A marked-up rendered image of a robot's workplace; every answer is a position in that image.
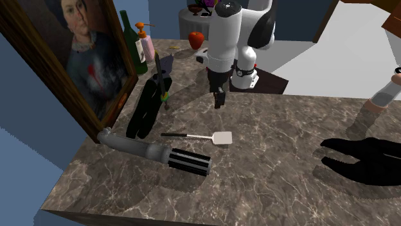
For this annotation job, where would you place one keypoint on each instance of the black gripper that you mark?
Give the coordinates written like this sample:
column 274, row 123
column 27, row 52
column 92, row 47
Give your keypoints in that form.
column 216, row 79

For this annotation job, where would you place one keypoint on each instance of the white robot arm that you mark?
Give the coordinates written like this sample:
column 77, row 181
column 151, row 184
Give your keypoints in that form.
column 224, row 37

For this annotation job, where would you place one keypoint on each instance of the red apple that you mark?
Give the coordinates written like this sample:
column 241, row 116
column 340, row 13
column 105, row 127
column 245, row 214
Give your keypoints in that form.
column 196, row 40

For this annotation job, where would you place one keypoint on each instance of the grey-blue pointed object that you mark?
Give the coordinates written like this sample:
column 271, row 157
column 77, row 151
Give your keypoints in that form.
column 168, row 64

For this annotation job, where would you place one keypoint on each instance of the dark robot stand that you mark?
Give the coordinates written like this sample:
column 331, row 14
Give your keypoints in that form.
column 269, row 83

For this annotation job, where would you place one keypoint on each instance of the small yellow pencil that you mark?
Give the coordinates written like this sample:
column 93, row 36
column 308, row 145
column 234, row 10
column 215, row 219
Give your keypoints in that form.
column 174, row 48

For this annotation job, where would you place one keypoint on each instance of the round white-clothed table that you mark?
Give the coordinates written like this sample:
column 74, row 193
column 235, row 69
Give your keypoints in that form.
column 194, row 22

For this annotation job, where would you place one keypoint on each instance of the black forked object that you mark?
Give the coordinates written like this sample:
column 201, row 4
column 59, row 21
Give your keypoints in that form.
column 147, row 106

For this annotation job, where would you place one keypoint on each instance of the pink soap dispenser orange pump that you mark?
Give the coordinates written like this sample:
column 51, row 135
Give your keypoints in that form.
column 147, row 47

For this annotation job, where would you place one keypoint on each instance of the green wine bottle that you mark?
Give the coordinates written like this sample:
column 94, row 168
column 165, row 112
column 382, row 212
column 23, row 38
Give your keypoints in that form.
column 134, row 47

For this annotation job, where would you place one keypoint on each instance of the framed portrait painting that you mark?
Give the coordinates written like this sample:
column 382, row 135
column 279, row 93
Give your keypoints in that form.
column 84, row 59

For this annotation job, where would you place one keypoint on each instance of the grey bottle with tan bands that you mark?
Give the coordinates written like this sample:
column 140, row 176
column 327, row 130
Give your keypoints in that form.
column 383, row 97

